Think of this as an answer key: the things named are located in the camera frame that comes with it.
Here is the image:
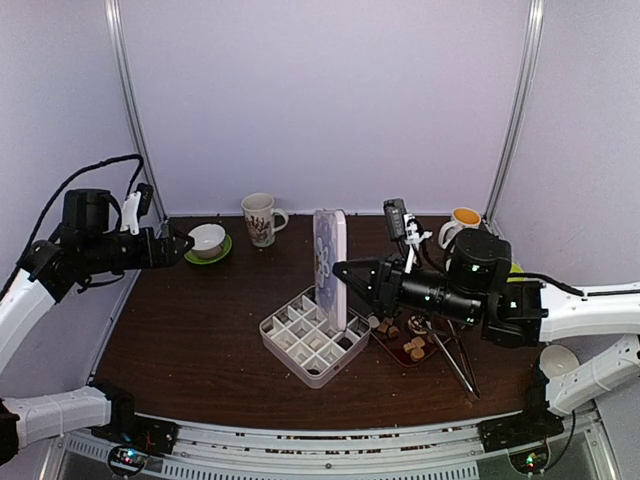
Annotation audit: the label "white bowl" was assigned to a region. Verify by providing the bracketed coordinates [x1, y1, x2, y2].
[189, 223, 226, 259]

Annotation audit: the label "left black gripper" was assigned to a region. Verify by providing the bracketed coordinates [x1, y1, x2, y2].
[81, 223, 195, 274]

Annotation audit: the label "yellow interior mug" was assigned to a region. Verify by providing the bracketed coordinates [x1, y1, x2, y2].
[438, 207, 482, 249]

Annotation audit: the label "white divided tin box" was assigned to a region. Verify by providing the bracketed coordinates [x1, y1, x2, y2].
[259, 287, 371, 389]

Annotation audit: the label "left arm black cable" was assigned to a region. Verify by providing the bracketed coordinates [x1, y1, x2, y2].
[0, 153, 146, 296]

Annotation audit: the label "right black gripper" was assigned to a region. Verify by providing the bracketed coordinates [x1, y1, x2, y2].
[332, 253, 483, 327]

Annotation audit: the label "front metal rail base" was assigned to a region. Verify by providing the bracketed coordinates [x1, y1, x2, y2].
[49, 419, 614, 480]

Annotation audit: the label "tall coral print mug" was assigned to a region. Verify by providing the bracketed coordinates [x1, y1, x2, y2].
[241, 193, 289, 248]

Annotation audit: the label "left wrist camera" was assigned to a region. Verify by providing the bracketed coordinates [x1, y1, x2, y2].
[119, 183, 154, 235]

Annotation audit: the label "lime green bowl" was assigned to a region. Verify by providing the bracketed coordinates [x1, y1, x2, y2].
[510, 262, 524, 273]

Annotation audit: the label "tan fluted round chocolate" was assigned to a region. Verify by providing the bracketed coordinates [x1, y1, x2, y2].
[409, 347, 425, 362]

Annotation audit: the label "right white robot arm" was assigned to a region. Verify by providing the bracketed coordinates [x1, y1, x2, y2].
[332, 229, 639, 442]

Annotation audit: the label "green saucer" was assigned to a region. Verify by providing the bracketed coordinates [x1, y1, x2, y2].
[183, 233, 234, 265]

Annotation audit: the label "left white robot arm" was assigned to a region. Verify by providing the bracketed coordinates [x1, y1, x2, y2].
[1, 183, 195, 462]

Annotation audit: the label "bunny print tin lid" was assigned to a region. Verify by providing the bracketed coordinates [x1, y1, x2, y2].
[313, 209, 347, 331]

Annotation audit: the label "right aluminium frame post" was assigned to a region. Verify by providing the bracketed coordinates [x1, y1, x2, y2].
[484, 0, 545, 232]

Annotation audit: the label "metal tongs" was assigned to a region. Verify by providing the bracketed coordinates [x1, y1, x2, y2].
[427, 320, 481, 402]

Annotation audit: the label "white bowl off table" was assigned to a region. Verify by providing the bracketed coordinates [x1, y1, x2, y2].
[538, 344, 580, 378]

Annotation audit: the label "red chocolate tray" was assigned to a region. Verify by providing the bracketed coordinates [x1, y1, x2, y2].
[372, 314, 440, 368]

